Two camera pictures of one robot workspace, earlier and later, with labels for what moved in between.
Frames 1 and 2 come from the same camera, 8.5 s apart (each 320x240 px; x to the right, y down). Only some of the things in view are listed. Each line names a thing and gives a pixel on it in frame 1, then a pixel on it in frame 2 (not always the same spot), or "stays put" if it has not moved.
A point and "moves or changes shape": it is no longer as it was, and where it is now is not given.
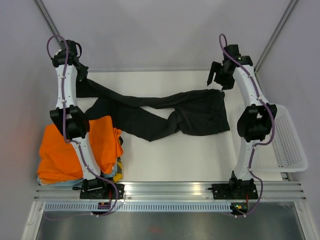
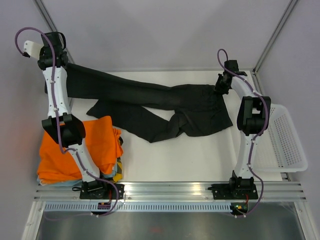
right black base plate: (234, 191) stays put
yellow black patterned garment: (118, 175) stays put
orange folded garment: (57, 158) stays put
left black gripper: (83, 74) → (43, 52)
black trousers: (195, 111) moves or changes shape
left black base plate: (105, 191) stays put
